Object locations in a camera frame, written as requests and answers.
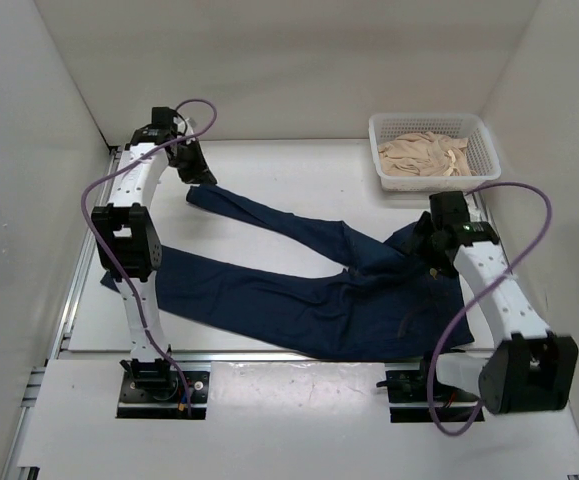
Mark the beige cloth in basket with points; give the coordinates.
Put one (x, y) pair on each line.
(424, 154)

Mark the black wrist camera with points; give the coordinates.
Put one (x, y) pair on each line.
(448, 208)
(164, 118)

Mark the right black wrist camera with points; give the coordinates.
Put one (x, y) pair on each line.
(448, 208)

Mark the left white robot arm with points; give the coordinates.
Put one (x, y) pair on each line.
(128, 245)

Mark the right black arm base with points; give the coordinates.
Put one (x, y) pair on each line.
(405, 384)

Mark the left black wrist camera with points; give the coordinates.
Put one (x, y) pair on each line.
(164, 118)

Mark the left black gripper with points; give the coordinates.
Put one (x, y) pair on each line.
(200, 172)

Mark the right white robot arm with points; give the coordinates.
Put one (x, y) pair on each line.
(531, 368)

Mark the white plastic mesh basket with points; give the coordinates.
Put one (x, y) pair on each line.
(481, 155)

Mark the aluminium front rail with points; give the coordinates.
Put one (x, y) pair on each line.
(240, 356)

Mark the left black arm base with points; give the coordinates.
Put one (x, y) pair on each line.
(154, 391)

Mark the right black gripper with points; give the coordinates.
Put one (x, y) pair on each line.
(425, 227)

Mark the dark blue denim trousers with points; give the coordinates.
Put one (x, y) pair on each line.
(382, 306)

